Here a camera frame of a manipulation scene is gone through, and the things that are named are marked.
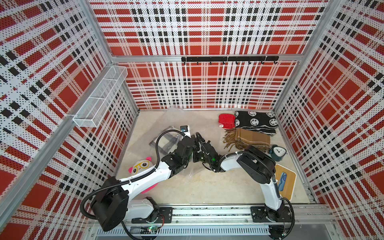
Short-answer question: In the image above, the cream grey plaid scarf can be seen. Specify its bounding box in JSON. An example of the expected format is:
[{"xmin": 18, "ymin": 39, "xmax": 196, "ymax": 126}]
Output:
[{"xmin": 157, "ymin": 132, "xmax": 183, "ymax": 156}]

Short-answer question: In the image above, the clear plastic vacuum bag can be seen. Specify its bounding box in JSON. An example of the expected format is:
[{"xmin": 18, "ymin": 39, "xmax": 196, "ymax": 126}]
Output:
[{"xmin": 145, "ymin": 108, "xmax": 220, "ymax": 183}]

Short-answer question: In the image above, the brown plaid scarf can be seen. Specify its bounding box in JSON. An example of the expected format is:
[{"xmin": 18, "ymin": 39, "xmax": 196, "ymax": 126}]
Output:
[{"xmin": 223, "ymin": 128, "xmax": 271, "ymax": 152}]

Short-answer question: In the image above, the red knitted scarf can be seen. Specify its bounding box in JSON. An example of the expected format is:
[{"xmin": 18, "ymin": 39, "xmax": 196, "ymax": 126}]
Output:
[{"xmin": 218, "ymin": 114, "xmax": 236, "ymax": 130}]

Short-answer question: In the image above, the black smiley face scarf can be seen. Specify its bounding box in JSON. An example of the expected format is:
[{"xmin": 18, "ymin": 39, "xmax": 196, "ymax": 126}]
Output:
[{"xmin": 235, "ymin": 111, "xmax": 278, "ymax": 136}]

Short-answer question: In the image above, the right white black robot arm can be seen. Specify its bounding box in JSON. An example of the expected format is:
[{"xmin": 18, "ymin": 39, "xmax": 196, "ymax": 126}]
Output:
[{"xmin": 193, "ymin": 142, "xmax": 285, "ymax": 215}]

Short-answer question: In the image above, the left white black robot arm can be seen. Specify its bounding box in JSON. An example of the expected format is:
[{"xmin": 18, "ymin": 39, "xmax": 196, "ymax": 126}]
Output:
[{"xmin": 80, "ymin": 126, "xmax": 198, "ymax": 232}]

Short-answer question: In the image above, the pink panda toy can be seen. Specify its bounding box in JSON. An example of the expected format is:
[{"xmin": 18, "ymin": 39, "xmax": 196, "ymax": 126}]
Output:
[{"xmin": 129, "ymin": 157, "xmax": 155, "ymax": 177}]

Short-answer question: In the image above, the teal alarm clock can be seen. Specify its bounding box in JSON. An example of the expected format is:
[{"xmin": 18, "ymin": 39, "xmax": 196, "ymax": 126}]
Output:
[{"xmin": 269, "ymin": 145, "xmax": 287, "ymax": 162}]

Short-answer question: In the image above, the wooden board with blue print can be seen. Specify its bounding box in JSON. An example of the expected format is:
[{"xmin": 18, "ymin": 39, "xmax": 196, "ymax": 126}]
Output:
[{"xmin": 275, "ymin": 164, "xmax": 297, "ymax": 201}]

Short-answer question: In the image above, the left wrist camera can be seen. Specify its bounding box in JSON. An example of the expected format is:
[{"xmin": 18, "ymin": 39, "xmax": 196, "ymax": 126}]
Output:
[{"xmin": 180, "ymin": 125, "xmax": 191, "ymax": 137}]

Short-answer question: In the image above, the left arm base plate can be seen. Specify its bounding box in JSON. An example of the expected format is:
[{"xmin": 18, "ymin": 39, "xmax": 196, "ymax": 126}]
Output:
[{"xmin": 131, "ymin": 207, "xmax": 173, "ymax": 224}]

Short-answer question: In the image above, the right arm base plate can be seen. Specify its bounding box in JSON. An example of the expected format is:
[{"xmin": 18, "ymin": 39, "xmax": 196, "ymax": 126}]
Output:
[{"xmin": 251, "ymin": 206, "xmax": 294, "ymax": 223}]

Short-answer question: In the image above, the white wire mesh basket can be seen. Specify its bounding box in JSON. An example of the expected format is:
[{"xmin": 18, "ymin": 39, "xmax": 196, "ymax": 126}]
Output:
[{"xmin": 73, "ymin": 66, "xmax": 128, "ymax": 128}]

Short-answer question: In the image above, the black wall hook rail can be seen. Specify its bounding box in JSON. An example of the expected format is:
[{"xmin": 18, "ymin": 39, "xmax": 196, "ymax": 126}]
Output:
[{"xmin": 181, "ymin": 56, "xmax": 280, "ymax": 63}]

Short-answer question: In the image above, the aluminium front rail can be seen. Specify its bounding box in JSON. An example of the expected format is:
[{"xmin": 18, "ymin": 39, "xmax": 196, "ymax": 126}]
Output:
[{"xmin": 86, "ymin": 204, "xmax": 342, "ymax": 240}]

